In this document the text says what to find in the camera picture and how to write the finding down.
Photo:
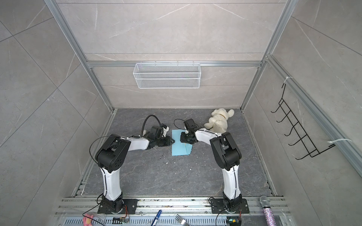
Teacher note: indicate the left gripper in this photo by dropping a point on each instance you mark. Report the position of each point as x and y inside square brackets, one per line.
[170, 141]

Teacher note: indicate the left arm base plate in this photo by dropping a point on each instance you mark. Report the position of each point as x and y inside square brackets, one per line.
[118, 206]

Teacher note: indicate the silver fork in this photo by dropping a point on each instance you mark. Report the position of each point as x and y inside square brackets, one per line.
[181, 220]

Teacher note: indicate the white plush teddy bear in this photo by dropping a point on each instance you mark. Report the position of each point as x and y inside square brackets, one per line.
[218, 122]

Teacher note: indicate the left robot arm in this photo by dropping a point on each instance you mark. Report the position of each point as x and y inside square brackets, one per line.
[111, 156]

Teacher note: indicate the blue marker pen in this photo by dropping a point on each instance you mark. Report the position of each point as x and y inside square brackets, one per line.
[156, 219]

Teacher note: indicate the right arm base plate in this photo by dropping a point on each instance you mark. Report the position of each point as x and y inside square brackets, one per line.
[222, 206]

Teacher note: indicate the glitter pink microphone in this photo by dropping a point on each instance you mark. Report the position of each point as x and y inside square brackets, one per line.
[268, 213]

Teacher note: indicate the white wire mesh basket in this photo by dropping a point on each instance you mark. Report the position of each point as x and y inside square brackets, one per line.
[167, 75]

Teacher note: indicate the light blue envelope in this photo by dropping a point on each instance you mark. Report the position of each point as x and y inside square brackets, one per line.
[179, 148]

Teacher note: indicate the pink small object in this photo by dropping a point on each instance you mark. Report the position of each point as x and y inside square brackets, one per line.
[88, 220]

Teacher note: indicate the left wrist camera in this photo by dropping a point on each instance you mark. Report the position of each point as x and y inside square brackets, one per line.
[165, 129]

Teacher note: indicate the black wire hook rack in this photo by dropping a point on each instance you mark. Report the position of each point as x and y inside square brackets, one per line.
[297, 129]

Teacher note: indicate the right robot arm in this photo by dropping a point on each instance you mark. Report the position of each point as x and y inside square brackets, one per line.
[227, 156]

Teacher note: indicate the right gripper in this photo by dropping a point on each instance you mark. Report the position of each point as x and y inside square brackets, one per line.
[182, 139]

